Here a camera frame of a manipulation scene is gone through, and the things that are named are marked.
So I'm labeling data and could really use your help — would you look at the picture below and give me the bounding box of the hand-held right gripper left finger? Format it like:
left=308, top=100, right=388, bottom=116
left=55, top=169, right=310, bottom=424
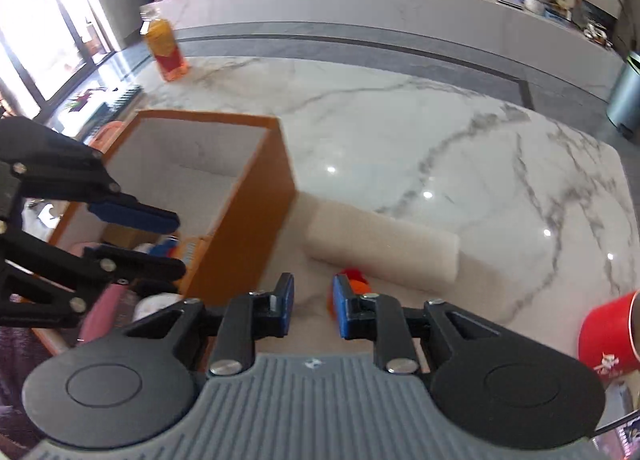
left=125, top=272, right=296, bottom=376

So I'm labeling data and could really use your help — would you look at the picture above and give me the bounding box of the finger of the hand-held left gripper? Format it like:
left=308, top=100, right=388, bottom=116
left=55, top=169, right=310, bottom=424
left=0, top=117, right=181, bottom=237
left=0, top=230, right=187, bottom=331

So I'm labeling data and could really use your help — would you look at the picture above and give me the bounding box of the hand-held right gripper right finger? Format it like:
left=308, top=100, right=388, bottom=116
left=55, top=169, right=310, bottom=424
left=332, top=274, right=501, bottom=375

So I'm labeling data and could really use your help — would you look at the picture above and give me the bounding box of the orange crochet ball toy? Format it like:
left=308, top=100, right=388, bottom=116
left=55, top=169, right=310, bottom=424
left=326, top=267, right=371, bottom=316

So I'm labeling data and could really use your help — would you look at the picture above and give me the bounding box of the pink card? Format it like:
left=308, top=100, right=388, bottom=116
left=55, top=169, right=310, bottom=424
left=70, top=240, right=128, bottom=343

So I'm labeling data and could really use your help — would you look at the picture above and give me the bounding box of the orange storage box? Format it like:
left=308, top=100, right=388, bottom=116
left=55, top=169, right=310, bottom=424
left=30, top=110, right=298, bottom=358

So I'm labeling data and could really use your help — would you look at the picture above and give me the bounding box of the brown cardboard box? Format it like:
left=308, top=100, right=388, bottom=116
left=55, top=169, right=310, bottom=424
left=102, top=225, right=166, bottom=248

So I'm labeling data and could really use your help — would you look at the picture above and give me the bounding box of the black and white panda plush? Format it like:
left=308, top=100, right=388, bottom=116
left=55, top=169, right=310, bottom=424
left=132, top=292, right=183, bottom=323

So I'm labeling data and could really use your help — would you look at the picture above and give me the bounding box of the plush toy in blue clothes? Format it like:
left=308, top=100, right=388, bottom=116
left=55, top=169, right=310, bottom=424
left=135, top=235, right=211, bottom=293

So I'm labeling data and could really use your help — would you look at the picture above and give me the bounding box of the long cream box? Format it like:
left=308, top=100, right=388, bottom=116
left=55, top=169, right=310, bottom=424
left=306, top=202, right=461, bottom=286

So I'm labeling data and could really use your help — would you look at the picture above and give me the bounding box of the dark purple cloth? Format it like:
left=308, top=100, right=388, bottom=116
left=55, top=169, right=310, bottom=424
left=0, top=326, right=57, bottom=446

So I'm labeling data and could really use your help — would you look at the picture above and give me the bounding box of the bottle of orange drink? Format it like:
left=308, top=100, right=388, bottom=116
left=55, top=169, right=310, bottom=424
left=139, top=5, right=191, bottom=82

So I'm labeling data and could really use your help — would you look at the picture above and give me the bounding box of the glass door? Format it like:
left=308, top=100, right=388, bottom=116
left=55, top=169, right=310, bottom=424
left=0, top=0, right=126, bottom=118

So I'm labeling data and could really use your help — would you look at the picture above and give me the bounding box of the red cylinder container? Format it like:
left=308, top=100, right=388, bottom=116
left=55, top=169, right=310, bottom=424
left=578, top=290, right=640, bottom=383

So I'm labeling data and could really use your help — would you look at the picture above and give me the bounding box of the long white marble cabinet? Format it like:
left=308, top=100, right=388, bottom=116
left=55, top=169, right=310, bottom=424
left=142, top=0, right=626, bottom=103

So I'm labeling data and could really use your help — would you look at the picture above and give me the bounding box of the grey trash can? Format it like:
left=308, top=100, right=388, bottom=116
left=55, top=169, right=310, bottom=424
left=606, top=51, right=640, bottom=137

